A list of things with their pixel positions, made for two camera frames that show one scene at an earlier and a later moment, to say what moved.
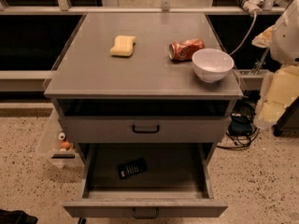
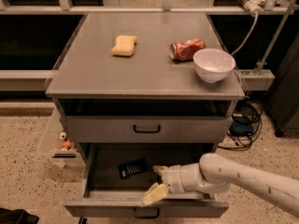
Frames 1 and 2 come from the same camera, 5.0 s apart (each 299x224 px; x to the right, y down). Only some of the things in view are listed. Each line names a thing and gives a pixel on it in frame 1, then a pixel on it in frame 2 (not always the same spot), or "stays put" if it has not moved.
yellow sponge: x=122 y=46 stays put
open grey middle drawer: x=175 y=185 stays put
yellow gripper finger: x=264 y=38 -> x=181 y=178
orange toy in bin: x=65 y=145 stays put
